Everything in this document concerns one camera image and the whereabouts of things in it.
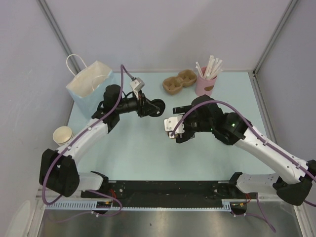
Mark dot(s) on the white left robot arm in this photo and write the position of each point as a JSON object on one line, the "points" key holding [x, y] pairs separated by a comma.
{"points": [[58, 170]]}

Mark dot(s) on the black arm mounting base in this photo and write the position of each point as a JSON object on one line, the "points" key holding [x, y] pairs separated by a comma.
{"points": [[177, 191]]}

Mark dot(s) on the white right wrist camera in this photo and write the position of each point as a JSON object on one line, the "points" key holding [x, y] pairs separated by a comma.
{"points": [[170, 124]]}

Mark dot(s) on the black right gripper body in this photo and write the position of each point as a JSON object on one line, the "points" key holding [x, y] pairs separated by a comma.
{"points": [[192, 124]]}

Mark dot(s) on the white wrapped straws bundle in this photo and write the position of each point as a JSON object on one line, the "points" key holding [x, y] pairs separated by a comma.
{"points": [[213, 68]]}

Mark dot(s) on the single black cup lid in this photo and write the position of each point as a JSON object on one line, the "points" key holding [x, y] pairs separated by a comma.
{"points": [[161, 107]]}

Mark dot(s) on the brown paper cups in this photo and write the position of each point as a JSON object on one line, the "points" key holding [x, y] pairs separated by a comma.
{"points": [[62, 135]]}

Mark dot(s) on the brown pulp carrier stack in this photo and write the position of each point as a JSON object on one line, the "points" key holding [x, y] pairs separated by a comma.
{"points": [[173, 85]]}

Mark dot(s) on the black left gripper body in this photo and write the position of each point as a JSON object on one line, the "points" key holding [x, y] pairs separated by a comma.
{"points": [[133, 104]]}

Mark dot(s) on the pink straw holder cup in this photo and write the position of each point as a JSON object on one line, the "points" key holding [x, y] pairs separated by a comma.
{"points": [[204, 87]]}

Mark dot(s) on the light blue paper bag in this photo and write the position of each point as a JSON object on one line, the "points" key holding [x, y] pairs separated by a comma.
{"points": [[88, 86]]}

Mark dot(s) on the white slotted cable duct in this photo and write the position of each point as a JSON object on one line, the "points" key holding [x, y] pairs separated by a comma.
{"points": [[101, 205]]}

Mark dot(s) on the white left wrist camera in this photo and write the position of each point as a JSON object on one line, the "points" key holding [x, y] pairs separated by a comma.
{"points": [[136, 85]]}

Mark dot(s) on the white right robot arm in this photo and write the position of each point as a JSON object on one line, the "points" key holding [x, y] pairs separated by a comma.
{"points": [[293, 177]]}

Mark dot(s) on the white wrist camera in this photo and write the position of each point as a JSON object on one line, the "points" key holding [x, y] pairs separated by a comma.
{"points": [[136, 85], [170, 124]]}

